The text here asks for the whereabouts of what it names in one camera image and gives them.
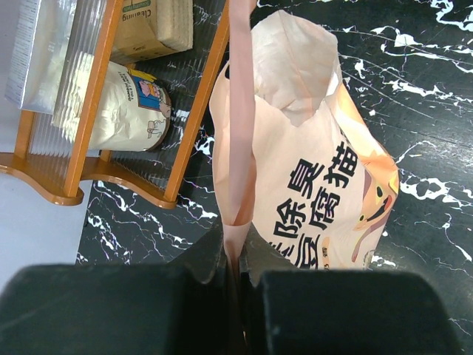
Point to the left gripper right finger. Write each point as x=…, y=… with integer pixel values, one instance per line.
x=294, y=311

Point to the pink cat litter bag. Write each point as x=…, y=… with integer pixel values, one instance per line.
x=292, y=156

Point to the brown cardboard box under shelf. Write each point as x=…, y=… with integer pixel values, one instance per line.
x=150, y=29

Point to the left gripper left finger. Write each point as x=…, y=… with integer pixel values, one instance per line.
x=163, y=308

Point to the wooden shelf rack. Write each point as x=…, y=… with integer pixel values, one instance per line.
x=52, y=152

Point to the white bag lower shelf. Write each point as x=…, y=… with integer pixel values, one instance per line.
x=133, y=113

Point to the silver box middle shelf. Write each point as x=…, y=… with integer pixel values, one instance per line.
x=42, y=37

